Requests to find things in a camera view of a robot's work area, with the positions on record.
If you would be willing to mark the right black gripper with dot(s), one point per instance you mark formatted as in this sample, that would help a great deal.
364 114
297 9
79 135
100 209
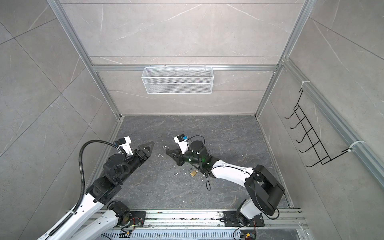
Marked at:
179 156

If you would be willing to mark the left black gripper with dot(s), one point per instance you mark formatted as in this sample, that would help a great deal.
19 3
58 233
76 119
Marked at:
144 154

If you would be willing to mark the brass padlock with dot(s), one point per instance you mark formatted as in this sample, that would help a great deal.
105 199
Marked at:
193 173

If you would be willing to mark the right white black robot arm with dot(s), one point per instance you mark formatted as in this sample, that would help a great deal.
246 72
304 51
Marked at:
265 191

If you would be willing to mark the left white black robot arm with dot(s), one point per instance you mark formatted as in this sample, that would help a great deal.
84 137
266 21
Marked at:
94 213

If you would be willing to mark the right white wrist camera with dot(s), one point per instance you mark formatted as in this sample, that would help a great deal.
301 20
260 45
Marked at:
182 141

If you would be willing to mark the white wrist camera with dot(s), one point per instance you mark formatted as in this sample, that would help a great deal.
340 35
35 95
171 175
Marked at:
182 141
124 146

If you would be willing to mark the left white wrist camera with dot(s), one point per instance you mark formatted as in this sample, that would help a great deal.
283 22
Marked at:
124 146

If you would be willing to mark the white wire mesh basket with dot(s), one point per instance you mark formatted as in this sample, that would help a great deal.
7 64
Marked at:
178 80

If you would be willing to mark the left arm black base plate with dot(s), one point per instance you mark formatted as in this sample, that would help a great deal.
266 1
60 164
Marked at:
132 219

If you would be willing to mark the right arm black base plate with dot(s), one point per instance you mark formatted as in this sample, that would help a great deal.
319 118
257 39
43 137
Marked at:
231 220

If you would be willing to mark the white slotted cable duct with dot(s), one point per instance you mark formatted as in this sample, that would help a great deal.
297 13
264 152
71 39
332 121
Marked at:
208 234

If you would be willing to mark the aluminium mounting rail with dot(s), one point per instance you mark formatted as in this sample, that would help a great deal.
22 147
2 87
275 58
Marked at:
210 218

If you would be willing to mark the black wire hook rack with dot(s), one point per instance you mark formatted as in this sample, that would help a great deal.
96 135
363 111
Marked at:
310 134

